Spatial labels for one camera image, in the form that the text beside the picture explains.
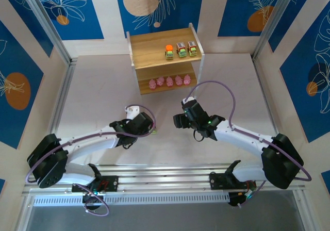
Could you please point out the green truck with ladder box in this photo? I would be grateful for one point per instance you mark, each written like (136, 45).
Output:
(192, 49)
(181, 50)

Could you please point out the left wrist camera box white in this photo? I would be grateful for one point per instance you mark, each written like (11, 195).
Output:
(132, 111)

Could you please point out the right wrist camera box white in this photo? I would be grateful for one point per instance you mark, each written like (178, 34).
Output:
(188, 101)

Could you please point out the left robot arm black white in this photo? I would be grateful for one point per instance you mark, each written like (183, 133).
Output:
(85, 143)

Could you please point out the aluminium side rail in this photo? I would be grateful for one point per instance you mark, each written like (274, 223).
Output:
(62, 99)
(262, 86)

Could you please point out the green truck with orange mixer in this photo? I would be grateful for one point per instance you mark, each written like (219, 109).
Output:
(169, 53)

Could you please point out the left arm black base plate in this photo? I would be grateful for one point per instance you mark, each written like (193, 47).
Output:
(111, 183)

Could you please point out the aluminium frame post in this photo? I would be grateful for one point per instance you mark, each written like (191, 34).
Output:
(47, 22)
(276, 22)

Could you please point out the wooden shelf with white frame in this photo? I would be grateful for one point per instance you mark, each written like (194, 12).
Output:
(165, 60)

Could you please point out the green truck with pink mixer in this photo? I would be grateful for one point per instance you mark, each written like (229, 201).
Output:
(154, 131)

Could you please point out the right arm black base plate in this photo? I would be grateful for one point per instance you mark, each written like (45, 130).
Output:
(219, 182)

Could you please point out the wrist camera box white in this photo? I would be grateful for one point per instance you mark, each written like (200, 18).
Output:
(132, 111)
(188, 101)

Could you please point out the aluminium mounting rail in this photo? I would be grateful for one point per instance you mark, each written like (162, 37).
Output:
(165, 179)

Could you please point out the pink plastic pig toy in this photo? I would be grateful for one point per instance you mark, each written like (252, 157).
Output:
(160, 81)
(187, 80)
(152, 84)
(169, 81)
(178, 80)

